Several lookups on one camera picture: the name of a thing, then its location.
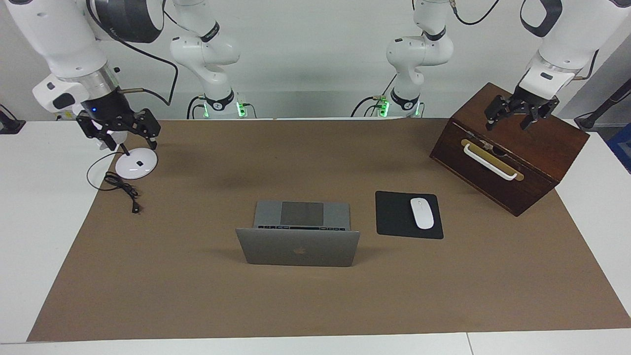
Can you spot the silver apple laptop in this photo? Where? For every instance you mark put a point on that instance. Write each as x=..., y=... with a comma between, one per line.
x=300, y=249

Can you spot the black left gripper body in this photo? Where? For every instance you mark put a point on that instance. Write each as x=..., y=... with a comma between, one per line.
x=535, y=97

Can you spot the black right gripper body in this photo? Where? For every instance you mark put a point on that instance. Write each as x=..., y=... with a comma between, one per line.
x=111, y=111

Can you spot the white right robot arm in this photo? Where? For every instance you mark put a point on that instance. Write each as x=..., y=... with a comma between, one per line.
x=59, y=34

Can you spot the blue crate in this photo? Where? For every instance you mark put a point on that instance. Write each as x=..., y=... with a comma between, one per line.
x=622, y=148

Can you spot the white computer mouse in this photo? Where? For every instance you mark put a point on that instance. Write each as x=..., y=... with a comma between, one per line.
x=422, y=213

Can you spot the dark brown wooden box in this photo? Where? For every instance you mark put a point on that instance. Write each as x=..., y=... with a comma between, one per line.
x=542, y=148

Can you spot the black stand leg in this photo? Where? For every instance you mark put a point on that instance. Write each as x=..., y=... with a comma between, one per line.
x=604, y=106

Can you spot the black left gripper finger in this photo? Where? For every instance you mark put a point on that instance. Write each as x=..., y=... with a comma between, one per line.
x=499, y=107
x=535, y=113

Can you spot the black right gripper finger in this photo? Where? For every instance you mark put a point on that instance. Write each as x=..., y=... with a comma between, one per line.
x=149, y=125
x=93, y=129

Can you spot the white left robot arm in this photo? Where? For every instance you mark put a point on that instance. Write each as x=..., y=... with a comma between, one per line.
x=419, y=52

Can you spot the brown table mat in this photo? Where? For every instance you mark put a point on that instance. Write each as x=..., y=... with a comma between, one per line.
x=197, y=296

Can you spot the black clamp base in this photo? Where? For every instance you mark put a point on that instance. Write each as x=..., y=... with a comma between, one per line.
x=7, y=123

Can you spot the black mouse pad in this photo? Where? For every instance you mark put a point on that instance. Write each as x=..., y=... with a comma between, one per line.
x=392, y=217

